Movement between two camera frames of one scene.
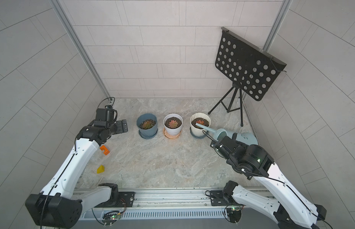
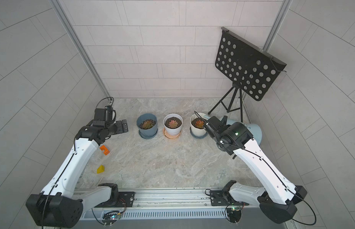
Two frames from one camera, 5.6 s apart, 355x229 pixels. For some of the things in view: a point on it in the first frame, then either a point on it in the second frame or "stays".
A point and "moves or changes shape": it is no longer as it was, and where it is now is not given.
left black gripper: [120, 128] stays
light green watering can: [245, 137] moves or changes shape
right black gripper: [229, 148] to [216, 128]
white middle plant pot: [173, 123] stays
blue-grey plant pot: [147, 123] stays
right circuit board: [234, 213] stays
